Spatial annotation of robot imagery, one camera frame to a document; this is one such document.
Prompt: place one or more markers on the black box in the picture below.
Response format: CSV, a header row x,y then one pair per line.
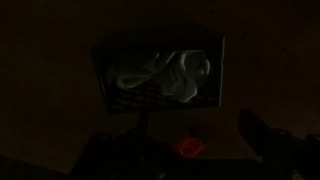
x,y
133,100

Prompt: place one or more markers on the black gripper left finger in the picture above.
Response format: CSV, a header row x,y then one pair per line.
x,y
143,122

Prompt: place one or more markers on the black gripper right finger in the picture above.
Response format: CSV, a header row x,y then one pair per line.
x,y
266,140

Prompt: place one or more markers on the white towel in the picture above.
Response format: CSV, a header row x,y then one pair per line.
x,y
181,78

